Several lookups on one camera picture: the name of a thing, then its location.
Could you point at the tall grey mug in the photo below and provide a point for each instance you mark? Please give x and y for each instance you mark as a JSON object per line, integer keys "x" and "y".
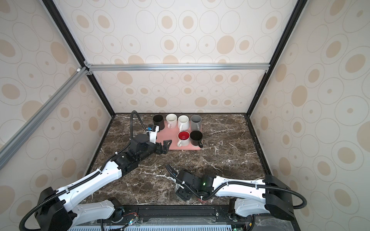
{"x": 196, "y": 123}

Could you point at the black frame post left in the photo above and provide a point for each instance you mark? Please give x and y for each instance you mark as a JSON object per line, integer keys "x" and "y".
{"x": 51, "y": 8}

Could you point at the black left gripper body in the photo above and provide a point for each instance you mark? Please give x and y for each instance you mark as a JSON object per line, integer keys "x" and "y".
{"x": 151, "y": 148}

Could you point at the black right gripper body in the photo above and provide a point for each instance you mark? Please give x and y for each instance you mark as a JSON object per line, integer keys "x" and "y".
{"x": 184, "y": 195}

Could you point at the silver aluminium rail left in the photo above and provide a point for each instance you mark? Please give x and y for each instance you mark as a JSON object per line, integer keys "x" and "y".
{"x": 15, "y": 143}

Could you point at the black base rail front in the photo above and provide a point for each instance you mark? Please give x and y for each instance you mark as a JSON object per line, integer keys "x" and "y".
{"x": 173, "y": 212}

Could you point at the white mug front row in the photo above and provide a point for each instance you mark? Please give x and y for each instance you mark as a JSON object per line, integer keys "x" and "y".
{"x": 183, "y": 139}

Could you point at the pale pink mug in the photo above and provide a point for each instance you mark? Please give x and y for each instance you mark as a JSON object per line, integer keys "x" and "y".
{"x": 171, "y": 121}

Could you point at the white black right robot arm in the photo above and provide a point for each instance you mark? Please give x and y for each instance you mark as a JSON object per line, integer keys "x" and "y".
{"x": 266, "y": 196}

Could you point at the white mug with handle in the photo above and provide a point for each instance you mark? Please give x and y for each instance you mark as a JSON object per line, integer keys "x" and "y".
{"x": 183, "y": 123}

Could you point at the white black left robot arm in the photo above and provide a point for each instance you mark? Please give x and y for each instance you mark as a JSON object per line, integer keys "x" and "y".
{"x": 57, "y": 210}

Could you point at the white black upside-down mug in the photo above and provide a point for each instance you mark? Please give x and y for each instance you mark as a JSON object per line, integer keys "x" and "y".
{"x": 196, "y": 139}

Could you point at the silver aluminium rail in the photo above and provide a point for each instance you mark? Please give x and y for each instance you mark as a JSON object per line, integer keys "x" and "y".
{"x": 15, "y": 143}
{"x": 177, "y": 67}

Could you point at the black mug white rim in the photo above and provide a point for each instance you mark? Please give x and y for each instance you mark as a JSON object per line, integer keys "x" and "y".
{"x": 158, "y": 120}

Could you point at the silver aluminium rail back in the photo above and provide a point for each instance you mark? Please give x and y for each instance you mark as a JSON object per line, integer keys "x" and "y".
{"x": 177, "y": 67}

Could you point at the pink rectangular tray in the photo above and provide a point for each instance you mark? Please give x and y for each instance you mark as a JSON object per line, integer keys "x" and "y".
{"x": 172, "y": 134}

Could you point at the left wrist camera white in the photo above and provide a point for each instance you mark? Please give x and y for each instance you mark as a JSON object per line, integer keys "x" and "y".
{"x": 152, "y": 131}

